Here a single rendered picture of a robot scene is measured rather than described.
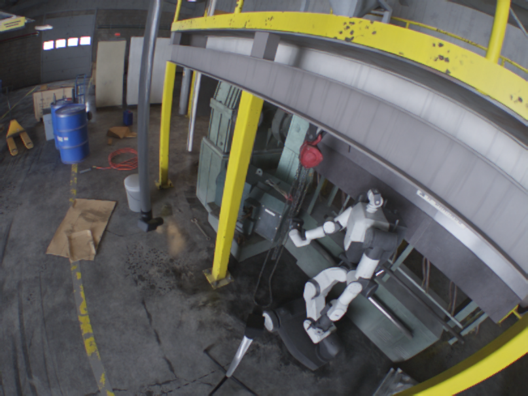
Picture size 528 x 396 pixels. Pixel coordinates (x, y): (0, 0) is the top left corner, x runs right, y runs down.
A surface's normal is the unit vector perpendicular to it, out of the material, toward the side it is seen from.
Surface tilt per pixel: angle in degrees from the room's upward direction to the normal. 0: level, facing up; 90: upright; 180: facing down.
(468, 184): 90
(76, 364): 0
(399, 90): 90
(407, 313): 90
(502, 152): 90
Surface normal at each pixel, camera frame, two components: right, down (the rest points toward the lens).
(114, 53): 0.59, 0.56
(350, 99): -0.78, 0.19
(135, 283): 0.22, -0.80
